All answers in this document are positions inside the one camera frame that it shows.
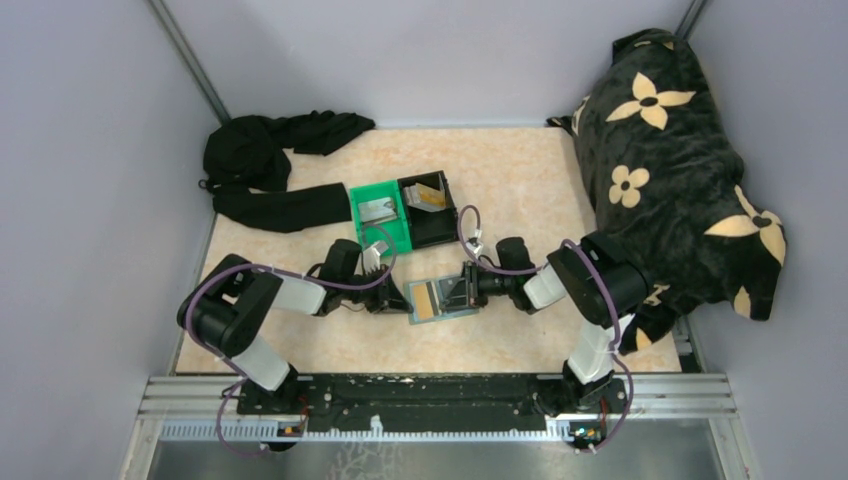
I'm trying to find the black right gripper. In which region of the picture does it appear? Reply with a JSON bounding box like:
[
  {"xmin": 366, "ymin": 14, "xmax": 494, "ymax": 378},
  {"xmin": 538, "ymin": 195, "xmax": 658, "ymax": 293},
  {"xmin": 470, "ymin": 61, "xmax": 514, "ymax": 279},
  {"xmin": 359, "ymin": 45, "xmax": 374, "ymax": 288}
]
[{"xmin": 440, "ymin": 260, "xmax": 516, "ymax": 309}]

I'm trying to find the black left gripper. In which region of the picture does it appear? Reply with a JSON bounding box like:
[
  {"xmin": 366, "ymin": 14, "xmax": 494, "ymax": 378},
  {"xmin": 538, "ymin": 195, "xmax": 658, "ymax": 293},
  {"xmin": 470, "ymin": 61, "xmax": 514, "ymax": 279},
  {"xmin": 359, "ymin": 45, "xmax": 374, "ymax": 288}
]
[{"xmin": 340, "ymin": 264, "xmax": 413, "ymax": 314}]

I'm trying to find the sage green card holder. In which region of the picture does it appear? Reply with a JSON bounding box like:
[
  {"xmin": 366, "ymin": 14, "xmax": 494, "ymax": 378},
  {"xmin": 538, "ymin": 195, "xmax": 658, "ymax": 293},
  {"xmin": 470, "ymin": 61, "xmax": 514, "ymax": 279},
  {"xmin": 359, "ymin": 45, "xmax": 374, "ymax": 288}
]
[{"xmin": 404, "ymin": 275, "xmax": 480, "ymax": 325}]

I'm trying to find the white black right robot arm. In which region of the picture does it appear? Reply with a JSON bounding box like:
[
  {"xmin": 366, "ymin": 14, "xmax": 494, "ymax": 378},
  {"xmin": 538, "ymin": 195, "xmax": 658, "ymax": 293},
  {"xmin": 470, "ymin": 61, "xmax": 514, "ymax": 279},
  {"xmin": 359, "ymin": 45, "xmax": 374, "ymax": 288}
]
[{"xmin": 440, "ymin": 231, "xmax": 649, "ymax": 412}]

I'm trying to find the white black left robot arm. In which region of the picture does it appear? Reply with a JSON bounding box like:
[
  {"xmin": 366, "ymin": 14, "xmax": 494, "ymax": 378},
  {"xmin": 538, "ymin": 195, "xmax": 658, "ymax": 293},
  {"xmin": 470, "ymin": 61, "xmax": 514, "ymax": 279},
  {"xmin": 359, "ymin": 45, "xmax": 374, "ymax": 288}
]
[{"xmin": 176, "ymin": 239, "xmax": 414, "ymax": 415}]

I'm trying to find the card stack in green bin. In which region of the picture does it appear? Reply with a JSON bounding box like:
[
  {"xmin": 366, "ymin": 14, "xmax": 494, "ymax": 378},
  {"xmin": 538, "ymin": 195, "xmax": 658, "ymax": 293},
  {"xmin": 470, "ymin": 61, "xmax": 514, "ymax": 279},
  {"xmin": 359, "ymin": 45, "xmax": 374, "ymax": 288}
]
[{"xmin": 357, "ymin": 197, "xmax": 398, "ymax": 225}]

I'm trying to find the gold credit card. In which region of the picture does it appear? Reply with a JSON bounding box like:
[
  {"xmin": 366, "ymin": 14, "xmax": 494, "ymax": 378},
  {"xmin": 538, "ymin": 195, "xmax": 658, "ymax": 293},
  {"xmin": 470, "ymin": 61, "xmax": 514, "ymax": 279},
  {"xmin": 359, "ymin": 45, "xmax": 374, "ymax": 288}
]
[{"xmin": 417, "ymin": 184, "xmax": 446, "ymax": 207}]

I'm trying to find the green plastic bin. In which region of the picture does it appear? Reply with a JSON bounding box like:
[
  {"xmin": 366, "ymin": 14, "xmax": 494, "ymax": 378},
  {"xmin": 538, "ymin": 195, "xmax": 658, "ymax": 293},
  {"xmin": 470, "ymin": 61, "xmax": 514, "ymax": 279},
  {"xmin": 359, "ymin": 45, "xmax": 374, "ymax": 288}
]
[{"xmin": 349, "ymin": 180, "xmax": 413, "ymax": 254}]

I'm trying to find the black plastic bin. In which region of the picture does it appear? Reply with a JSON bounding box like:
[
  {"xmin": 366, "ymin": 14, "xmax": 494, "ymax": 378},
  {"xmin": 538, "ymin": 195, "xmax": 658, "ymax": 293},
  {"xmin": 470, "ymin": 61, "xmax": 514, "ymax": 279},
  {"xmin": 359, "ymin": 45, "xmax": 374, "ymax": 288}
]
[{"xmin": 397, "ymin": 170, "xmax": 459, "ymax": 250}]

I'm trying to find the black floral blanket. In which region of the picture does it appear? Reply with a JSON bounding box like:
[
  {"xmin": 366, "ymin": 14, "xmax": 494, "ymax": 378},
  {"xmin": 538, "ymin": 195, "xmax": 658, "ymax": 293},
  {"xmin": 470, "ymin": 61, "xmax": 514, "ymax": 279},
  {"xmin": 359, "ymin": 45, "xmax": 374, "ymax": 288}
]
[{"xmin": 548, "ymin": 28, "xmax": 786, "ymax": 355}]

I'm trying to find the black cloth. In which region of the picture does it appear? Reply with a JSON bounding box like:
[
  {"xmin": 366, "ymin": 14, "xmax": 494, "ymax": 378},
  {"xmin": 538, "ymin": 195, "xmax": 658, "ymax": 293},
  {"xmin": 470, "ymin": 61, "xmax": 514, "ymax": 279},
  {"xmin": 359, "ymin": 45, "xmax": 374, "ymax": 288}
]
[{"xmin": 198, "ymin": 110, "xmax": 375, "ymax": 233}]

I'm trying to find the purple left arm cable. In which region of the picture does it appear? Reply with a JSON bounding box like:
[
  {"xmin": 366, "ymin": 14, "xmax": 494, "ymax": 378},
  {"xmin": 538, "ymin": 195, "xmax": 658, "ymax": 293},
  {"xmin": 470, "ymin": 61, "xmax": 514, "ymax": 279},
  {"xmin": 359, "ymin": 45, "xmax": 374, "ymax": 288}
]
[{"xmin": 186, "ymin": 225, "xmax": 399, "ymax": 460}]

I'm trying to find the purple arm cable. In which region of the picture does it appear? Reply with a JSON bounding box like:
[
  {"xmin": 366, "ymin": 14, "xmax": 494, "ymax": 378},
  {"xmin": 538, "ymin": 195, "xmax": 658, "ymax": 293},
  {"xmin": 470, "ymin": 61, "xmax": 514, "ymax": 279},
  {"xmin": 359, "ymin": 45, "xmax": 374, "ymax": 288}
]
[
  {"xmin": 186, "ymin": 225, "xmax": 399, "ymax": 460},
  {"xmin": 458, "ymin": 203, "xmax": 636, "ymax": 454}
]

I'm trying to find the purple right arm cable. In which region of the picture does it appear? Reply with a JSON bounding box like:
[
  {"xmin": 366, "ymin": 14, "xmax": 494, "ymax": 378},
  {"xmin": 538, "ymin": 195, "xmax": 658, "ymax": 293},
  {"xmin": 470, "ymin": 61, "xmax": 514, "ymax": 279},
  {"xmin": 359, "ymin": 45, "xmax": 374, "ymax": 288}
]
[{"xmin": 458, "ymin": 203, "xmax": 636, "ymax": 454}]

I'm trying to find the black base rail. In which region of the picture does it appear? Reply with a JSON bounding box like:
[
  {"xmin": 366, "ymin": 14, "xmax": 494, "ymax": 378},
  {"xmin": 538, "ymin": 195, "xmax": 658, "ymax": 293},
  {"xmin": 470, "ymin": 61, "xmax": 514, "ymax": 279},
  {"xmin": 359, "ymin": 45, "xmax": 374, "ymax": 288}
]
[{"xmin": 236, "ymin": 373, "xmax": 627, "ymax": 433}]

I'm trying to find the aluminium frame rail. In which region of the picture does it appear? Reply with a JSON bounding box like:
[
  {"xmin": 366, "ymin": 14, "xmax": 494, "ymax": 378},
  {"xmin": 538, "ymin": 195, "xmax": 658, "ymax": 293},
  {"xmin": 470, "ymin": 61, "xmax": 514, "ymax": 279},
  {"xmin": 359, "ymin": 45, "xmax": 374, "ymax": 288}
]
[{"xmin": 136, "ymin": 373, "xmax": 736, "ymax": 444}]

